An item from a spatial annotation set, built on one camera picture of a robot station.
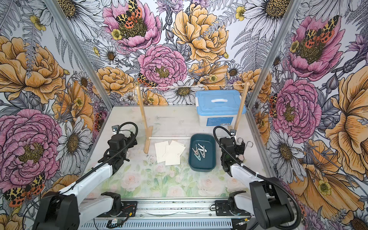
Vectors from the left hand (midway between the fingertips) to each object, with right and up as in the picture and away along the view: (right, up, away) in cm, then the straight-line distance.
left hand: (125, 139), depth 87 cm
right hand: (+65, -2, +2) cm, 65 cm away
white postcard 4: (+29, -5, +13) cm, 33 cm away
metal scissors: (+79, -5, +12) cm, 80 cm away
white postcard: (+26, -14, +5) cm, 30 cm away
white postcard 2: (+30, -8, +10) cm, 32 cm away
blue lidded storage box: (+58, +20, +11) cm, 62 cm away
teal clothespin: (+44, -12, +5) cm, 46 cm away
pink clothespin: (+43, -9, +7) cm, 44 cm away
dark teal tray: (+50, -15, +2) cm, 52 cm away
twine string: (+44, +38, +25) cm, 63 cm away
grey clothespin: (+47, -7, +10) cm, 49 cm away
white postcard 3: (+19, -7, +10) cm, 23 cm away
